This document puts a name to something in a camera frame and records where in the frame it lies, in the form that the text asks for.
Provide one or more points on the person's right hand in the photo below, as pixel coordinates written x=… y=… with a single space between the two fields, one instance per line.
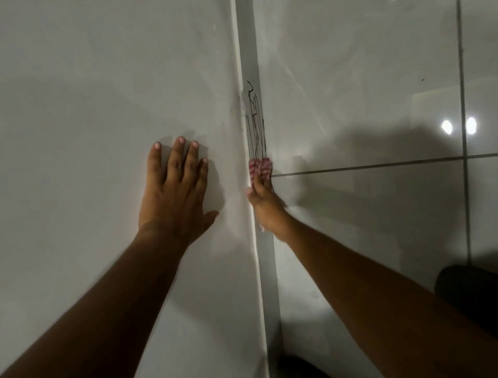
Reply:
x=270 y=212

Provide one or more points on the person's left hand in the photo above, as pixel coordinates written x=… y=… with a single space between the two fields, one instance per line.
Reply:
x=171 y=202

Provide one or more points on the person's left little finger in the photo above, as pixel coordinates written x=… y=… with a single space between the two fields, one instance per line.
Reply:
x=155 y=163

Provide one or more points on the person's right thumb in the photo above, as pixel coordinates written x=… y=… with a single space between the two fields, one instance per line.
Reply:
x=253 y=196

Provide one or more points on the person's left middle finger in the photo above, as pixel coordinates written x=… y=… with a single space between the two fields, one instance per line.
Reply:
x=190 y=163

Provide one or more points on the person's left thumb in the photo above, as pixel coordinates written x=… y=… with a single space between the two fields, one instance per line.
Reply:
x=209 y=220

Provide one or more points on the pink striped cleaning cloth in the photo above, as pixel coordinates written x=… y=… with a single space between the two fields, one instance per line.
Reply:
x=260 y=167

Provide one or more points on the person's right forearm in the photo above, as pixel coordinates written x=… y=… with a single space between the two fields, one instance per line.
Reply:
x=381 y=307

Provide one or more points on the person's left forearm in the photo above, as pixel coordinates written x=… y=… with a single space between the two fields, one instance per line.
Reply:
x=97 y=311

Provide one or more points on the grey baseboard strip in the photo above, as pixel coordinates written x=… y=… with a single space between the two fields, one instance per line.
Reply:
x=249 y=43

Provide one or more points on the person's black clothed leg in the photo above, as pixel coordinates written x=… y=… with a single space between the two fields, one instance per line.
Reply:
x=470 y=296
x=301 y=369

